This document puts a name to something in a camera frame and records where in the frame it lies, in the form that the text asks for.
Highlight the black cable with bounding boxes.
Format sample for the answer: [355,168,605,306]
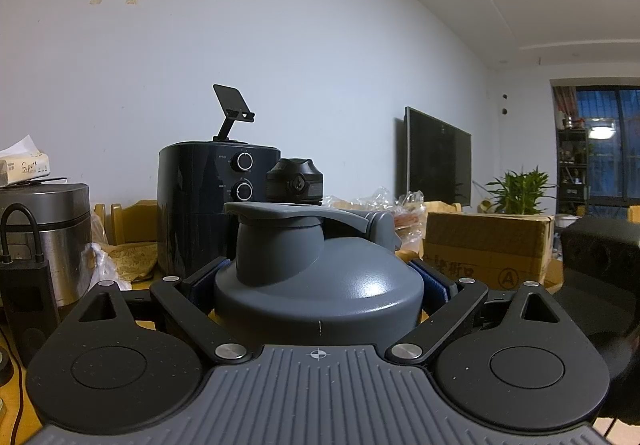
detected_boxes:
[0,325,27,445]

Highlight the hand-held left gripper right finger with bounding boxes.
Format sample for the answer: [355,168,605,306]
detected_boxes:
[384,259,562,367]

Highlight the white tissue pack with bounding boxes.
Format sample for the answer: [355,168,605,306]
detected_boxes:
[0,134,54,186]

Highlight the green potted plant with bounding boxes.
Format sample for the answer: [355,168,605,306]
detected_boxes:
[484,166,559,216]

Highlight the steel rice cooker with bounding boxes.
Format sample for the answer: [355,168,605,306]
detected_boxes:
[0,182,92,307]

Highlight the black portable air pump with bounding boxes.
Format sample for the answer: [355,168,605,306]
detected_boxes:
[0,203,59,367]

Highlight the cardboard box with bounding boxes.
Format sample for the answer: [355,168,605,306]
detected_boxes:
[422,211,556,292]

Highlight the dark blue air fryer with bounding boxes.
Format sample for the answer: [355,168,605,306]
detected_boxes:
[157,139,282,282]

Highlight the dark window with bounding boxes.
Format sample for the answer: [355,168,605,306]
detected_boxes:
[549,84,640,202]

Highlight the grey water bottle lid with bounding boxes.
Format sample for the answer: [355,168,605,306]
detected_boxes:
[213,201,426,347]

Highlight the black gradient water bottle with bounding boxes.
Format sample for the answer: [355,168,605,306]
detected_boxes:
[264,157,325,206]

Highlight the black phone stand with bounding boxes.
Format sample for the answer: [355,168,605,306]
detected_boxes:
[212,84,256,142]

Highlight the cluttered metal shelf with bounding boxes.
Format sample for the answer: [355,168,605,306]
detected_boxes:
[556,129,589,202]

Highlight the clear plastic bag of food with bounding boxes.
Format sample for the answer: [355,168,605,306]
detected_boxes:
[322,186,427,252]

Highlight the flat screen television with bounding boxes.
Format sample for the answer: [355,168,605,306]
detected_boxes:
[403,106,474,206]

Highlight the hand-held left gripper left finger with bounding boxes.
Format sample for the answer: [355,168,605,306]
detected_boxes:
[75,256,253,367]

